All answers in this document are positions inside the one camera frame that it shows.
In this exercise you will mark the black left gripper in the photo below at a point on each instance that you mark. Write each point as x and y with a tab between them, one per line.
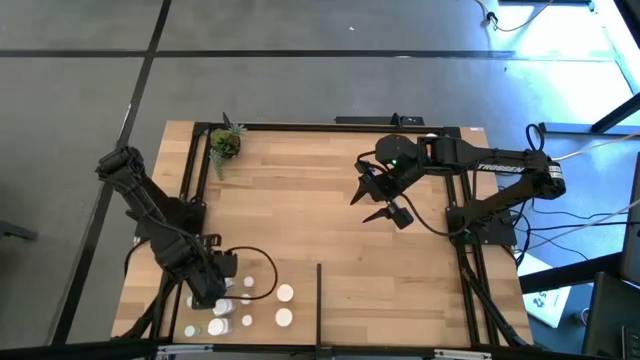
207	292

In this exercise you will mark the floor power plug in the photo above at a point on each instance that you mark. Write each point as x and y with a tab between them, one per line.
492	19

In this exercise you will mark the black keyboard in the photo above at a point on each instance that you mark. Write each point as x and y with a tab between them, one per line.
632	342

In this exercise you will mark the clear teal plastic cup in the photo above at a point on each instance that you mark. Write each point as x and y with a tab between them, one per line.
189	302

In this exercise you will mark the black aluminium table frame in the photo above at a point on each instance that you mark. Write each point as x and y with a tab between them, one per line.
200	130

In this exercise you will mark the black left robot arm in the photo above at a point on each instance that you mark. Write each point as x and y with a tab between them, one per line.
150	210

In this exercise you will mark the black flat bar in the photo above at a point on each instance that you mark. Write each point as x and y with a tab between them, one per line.
370	120

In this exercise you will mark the large orange medicine bottle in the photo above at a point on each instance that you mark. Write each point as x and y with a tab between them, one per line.
283	316
285	292

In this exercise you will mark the small potted green plant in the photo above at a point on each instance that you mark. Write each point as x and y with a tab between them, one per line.
225	144

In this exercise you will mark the small white-capped medicine bottle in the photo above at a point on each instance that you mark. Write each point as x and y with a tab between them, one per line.
245	299

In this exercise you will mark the white printed paper sheet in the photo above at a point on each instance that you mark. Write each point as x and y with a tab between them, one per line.
545	300

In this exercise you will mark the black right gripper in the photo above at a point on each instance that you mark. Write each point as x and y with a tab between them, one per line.
390	182

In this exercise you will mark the black rig crossbeam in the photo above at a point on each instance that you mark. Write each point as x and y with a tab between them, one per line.
75	350

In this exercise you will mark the grey monitor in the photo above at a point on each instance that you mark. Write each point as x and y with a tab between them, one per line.
632	225

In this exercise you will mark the small teal medicine bottle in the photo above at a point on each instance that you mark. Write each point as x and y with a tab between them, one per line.
190	330

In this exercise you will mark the black desk leg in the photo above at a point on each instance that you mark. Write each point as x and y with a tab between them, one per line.
575	128
570	272

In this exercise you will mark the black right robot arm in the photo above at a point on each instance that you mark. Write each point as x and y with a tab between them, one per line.
500	167

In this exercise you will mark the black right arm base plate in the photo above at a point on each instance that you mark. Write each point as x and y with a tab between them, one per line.
500	235

